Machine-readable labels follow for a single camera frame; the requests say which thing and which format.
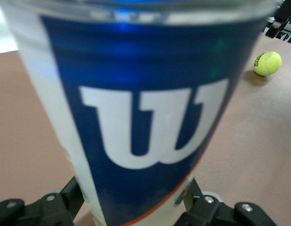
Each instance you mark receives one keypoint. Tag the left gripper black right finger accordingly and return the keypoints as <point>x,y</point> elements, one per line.
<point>218,212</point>

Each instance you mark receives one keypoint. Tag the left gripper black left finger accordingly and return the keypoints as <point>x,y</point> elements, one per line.
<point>41,212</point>

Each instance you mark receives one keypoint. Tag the clear Wilson tennis ball can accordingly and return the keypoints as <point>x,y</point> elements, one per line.
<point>135,70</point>

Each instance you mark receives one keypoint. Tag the yellow tennis ball two-line print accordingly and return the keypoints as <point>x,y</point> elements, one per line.
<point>268,63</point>

